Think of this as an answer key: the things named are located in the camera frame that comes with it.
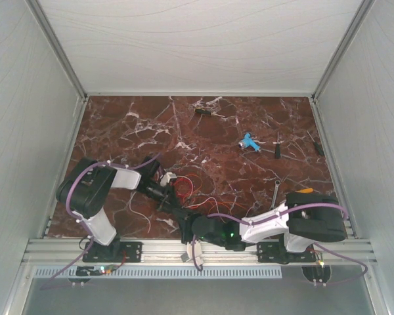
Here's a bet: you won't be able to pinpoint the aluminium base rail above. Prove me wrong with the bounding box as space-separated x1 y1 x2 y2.
22 238 378 266

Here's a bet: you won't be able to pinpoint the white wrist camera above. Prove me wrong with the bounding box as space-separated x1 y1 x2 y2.
160 172 177 186
181 241 204 266

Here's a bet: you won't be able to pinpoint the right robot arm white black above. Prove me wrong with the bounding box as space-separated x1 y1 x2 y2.
175 192 349 261

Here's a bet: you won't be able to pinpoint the yellow black screwdriver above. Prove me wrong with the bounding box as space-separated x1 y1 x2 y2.
194 108 225 118

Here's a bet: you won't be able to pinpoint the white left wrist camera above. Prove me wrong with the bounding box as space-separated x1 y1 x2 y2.
160 172 177 186

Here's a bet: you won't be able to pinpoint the yellow handle pliers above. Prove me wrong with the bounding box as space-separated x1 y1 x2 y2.
297 188 313 194

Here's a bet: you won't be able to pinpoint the silver ratchet wrench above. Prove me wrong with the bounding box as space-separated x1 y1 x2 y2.
270 180 281 210

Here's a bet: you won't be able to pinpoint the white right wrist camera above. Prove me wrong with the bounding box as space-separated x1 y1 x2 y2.
181 241 204 266

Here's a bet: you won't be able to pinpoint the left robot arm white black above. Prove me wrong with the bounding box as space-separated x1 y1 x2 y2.
56 156 184 261

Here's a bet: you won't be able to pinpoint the thick red wire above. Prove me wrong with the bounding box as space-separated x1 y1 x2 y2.
173 173 203 201

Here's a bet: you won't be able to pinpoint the black small tool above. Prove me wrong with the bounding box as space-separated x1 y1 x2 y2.
307 131 325 157

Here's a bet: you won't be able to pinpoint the grey slotted cable duct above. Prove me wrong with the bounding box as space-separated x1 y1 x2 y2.
34 266 282 280

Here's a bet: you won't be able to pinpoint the black handle screwdriver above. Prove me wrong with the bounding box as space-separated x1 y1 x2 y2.
274 133 282 159

